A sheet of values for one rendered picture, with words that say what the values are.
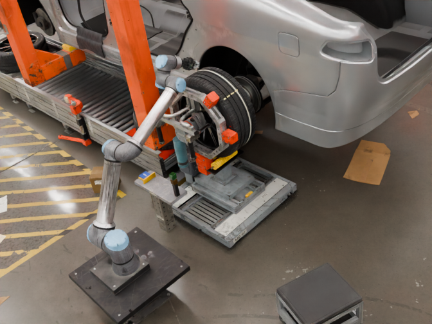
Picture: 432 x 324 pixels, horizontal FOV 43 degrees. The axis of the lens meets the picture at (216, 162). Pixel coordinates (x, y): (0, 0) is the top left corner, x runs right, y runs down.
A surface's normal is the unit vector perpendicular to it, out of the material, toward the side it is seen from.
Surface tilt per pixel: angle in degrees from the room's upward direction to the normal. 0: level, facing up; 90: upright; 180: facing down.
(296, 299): 0
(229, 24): 90
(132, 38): 90
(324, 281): 0
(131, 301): 0
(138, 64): 90
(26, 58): 90
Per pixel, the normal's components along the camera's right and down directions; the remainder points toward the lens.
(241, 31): -0.69, 0.51
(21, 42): 0.72, 0.35
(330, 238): -0.13, -0.79
